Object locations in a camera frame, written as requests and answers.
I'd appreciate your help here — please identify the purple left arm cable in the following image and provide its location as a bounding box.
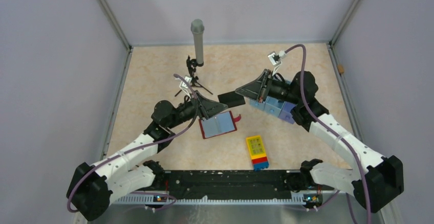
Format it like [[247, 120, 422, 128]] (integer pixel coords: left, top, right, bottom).
[[66, 73, 201, 214]]

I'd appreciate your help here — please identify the blue three-slot card box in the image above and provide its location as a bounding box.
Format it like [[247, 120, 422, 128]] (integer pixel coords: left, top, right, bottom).
[[248, 96, 295, 124]]

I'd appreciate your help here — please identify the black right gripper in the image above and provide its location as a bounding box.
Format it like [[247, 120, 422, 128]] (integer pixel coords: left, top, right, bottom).
[[235, 69, 301, 105]]

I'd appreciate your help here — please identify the yellow red blue toy block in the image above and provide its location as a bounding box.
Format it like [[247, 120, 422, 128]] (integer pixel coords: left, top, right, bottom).
[[246, 136, 269, 171]]

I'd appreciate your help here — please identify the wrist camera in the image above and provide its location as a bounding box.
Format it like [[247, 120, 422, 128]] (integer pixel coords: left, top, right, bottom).
[[268, 51, 287, 76], [179, 76, 192, 98]]

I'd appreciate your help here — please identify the small tan object on rail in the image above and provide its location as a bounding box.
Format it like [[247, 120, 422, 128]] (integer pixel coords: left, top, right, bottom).
[[337, 64, 344, 75]]

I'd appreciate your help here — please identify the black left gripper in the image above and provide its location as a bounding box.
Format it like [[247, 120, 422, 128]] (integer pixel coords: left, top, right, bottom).
[[167, 90, 228, 129]]

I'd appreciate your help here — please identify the black tripod stand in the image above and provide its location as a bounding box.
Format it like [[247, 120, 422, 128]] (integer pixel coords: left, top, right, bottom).
[[175, 55, 213, 98]]

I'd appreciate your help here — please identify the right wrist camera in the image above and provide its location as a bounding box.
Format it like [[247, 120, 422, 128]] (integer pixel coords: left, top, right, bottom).
[[268, 51, 287, 76]]

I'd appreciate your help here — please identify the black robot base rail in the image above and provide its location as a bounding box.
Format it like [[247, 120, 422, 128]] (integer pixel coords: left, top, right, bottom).
[[144, 170, 331, 201]]

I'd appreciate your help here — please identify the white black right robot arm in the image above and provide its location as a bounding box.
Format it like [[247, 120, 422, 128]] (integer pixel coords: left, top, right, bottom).
[[235, 69, 404, 213]]

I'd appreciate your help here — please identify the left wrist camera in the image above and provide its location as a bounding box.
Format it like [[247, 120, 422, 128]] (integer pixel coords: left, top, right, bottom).
[[179, 76, 192, 98]]

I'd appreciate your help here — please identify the red leather card holder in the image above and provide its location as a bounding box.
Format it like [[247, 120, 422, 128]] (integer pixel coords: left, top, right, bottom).
[[199, 111, 242, 140]]

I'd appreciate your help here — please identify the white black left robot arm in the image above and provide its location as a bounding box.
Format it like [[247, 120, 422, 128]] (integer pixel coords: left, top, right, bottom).
[[66, 91, 228, 221]]

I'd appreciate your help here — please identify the grey microphone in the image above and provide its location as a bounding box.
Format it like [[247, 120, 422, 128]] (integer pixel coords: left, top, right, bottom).
[[190, 19, 205, 66]]

